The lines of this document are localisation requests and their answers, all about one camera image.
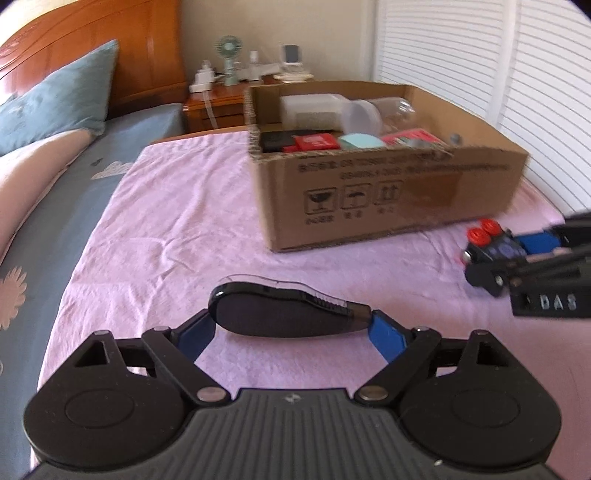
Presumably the red flat box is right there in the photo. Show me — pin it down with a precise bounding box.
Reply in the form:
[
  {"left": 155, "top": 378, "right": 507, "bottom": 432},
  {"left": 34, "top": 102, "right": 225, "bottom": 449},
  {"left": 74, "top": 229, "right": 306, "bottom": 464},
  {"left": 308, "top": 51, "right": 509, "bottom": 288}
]
[{"left": 381, "top": 128, "right": 444, "bottom": 148}]

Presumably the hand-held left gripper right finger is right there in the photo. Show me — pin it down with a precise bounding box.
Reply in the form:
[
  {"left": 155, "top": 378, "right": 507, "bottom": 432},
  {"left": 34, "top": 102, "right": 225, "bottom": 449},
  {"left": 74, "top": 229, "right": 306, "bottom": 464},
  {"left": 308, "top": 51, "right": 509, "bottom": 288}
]
[{"left": 353, "top": 310, "right": 509, "bottom": 408}]

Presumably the wooden nightstand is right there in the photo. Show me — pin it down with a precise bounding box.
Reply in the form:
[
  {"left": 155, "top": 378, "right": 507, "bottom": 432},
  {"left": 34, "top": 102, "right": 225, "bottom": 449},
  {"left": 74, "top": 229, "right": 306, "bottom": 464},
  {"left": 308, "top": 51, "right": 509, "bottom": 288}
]
[{"left": 182, "top": 76, "right": 319, "bottom": 134}]

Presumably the wooden headboard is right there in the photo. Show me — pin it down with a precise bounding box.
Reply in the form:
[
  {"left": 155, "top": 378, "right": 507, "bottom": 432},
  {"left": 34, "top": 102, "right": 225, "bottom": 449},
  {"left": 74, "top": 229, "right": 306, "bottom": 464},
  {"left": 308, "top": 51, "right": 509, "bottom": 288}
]
[{"left": 0, "top": 0, "right": 188, "bottom": 121}]

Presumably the white louvered closet door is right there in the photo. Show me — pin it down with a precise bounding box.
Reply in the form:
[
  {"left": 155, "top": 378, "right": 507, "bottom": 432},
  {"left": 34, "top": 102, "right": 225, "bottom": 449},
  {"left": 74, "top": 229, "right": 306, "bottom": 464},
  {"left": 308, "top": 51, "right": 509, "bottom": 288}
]
[
  {"left": 489, "top": 0, "right": 591, "bottom": 217},
  {"left": 369, "top": 0, "right": 522, "bottom": 121}
]

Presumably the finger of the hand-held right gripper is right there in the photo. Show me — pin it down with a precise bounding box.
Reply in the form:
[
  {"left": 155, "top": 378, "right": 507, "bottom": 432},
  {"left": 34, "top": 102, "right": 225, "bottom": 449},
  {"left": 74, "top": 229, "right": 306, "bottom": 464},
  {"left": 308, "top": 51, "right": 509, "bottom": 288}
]
[
  {"left": 464, "top": 244, "right": 591, "bottom": 297},
  {"left": 515, "top": 212, "right": 591, "bottom": 254}
]

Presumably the black glossy brush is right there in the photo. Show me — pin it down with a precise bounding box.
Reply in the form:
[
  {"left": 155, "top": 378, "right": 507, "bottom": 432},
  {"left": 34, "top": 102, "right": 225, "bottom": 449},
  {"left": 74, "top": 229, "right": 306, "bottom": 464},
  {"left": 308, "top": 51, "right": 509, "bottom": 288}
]
[{"left": 209, "top": 275, "right": 374, "bottom": 337}]

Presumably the black toy train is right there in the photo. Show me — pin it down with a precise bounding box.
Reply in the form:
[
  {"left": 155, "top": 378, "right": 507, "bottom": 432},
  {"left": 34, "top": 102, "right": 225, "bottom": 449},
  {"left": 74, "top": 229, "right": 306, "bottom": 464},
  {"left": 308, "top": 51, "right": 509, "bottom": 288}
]
[{"left": 462, "top": 219, "right": 529, "bottom": 273}]

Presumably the clear plastic jar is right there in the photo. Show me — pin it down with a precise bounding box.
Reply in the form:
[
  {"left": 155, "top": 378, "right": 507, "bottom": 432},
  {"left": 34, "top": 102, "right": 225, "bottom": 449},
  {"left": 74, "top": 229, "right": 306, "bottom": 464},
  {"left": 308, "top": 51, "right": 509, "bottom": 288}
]
[{"left": 344, "top": 98, "right": 414, "bottom": 137}]

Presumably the pink blanket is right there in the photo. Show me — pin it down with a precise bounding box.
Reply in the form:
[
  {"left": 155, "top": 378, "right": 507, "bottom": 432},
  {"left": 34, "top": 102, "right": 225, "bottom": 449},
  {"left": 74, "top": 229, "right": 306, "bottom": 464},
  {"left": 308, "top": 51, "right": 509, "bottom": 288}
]
[{"left": 30, "top": 124, "right": 591, "bottom": 467}]

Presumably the blue bedsheet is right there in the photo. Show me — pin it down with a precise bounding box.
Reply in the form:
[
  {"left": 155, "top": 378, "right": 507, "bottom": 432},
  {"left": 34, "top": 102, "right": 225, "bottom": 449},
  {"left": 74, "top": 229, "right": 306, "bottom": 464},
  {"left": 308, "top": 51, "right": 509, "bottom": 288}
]
[{"left": 0, "top": 102, "right": 185, "bottom": 480}]

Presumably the teal round lid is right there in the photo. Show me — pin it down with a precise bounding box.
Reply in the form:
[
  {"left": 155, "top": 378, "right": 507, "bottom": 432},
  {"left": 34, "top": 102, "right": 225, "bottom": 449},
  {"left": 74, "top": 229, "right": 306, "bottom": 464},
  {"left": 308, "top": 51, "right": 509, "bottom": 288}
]
[{"left": 339, "top": 132, "right": 386, "bottom": 151}]

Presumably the small green desk fan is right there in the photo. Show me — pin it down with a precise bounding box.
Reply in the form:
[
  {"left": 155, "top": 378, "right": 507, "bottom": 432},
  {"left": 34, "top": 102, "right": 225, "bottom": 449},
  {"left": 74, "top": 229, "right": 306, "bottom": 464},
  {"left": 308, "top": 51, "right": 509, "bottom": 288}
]
[{"left": 215, "top": 36, "right": 242, "bottom": 86}]

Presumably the blue pillow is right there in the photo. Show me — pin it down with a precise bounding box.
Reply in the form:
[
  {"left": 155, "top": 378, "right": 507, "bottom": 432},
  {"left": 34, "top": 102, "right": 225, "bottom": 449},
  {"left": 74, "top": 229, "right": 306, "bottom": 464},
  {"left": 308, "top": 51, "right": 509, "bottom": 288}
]
[{"left": 0, "top": 39, "right": 120, "bottom": 155}]

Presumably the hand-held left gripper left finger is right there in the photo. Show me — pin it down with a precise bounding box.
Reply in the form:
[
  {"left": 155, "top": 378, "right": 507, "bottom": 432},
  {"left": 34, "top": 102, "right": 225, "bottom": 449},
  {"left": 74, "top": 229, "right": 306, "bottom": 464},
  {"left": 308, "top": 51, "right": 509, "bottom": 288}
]
[{"left": 74, "top": 308, "right": 230, "bottom": 408}]

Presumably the red toy train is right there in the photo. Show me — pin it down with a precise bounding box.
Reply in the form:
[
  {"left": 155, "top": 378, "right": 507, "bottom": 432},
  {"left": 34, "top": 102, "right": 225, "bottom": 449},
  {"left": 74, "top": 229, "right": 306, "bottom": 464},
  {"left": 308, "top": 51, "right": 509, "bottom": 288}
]
[{"left": 283, "top": 133, "right": 342, "bottom": 153}]

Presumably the brown cardboard box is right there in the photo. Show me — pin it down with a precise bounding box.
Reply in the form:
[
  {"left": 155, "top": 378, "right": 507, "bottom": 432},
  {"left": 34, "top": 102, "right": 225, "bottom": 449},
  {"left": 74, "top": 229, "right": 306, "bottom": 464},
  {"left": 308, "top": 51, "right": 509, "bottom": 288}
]
[{"left": 245, "top": 80, "right": 529, "bottom": 253}]

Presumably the white flat device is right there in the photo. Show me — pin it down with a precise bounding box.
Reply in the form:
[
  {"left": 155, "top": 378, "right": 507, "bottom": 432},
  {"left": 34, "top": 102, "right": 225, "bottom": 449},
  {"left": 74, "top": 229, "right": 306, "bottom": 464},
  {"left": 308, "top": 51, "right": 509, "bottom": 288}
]
[{"left": 238, "top": 65, "right": 282, "bottom": 80}]

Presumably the white cable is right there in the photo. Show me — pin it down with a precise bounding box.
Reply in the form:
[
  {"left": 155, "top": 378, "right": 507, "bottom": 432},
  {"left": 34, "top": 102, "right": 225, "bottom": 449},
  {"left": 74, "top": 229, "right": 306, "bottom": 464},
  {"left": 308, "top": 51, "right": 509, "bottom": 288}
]
[{"left": 203, "top": 91, "right": 218, "bottom": 131}]

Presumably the black case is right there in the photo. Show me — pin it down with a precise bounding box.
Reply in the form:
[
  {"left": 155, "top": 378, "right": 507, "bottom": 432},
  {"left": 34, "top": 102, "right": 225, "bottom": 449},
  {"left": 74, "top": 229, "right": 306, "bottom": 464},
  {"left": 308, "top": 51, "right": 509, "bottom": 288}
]
[{"left": 259, "top": 130, "right": 301, "bottom": 154}]

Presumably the white plastic container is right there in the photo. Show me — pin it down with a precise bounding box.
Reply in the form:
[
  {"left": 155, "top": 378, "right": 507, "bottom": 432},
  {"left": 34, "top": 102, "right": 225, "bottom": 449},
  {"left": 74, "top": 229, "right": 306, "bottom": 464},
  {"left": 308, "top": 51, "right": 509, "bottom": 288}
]
[{"left": 279, "top": 93, "right": 352, "bottom": 130}]

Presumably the pink pillow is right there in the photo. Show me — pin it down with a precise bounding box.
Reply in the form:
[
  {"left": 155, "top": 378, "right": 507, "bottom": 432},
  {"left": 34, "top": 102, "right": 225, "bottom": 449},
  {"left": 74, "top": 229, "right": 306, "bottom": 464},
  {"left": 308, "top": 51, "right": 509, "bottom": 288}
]
[{"left": 0, "top": 129, "right": 90, "bottom": 259}]

